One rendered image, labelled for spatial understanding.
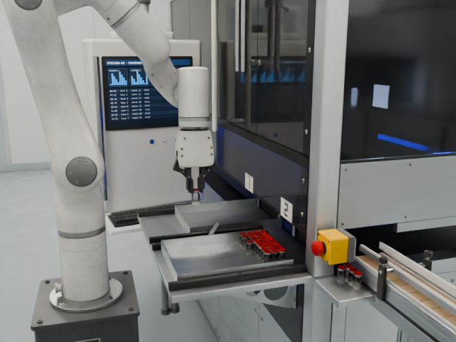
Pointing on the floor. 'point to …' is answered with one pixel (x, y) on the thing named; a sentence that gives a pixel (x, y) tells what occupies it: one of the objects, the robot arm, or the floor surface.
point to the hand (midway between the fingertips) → (195, 184)
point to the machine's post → (324, 156)
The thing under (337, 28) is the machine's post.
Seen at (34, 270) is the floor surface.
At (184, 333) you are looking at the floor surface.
